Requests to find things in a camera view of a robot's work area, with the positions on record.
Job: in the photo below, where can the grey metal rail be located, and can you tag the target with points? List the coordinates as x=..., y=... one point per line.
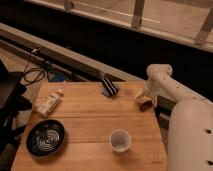
x=65, y=56

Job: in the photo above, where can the blue object on floor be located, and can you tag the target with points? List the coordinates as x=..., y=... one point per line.
x=57, y=78

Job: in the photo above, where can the black patterned ceramic bowl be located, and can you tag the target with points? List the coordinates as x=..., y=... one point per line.
x=45, y=138

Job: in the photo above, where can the clear plastic cup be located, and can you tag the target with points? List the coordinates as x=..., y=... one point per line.
x=120, y=141

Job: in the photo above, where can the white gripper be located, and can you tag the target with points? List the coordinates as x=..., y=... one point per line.
x=150, y=90

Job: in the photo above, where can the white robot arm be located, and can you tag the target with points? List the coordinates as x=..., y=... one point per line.
x=190, y=133

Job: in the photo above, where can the white plastic bottle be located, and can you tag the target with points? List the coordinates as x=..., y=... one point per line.
x=50, y=103

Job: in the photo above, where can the black chair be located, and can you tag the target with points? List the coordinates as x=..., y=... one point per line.
x=12, y=102

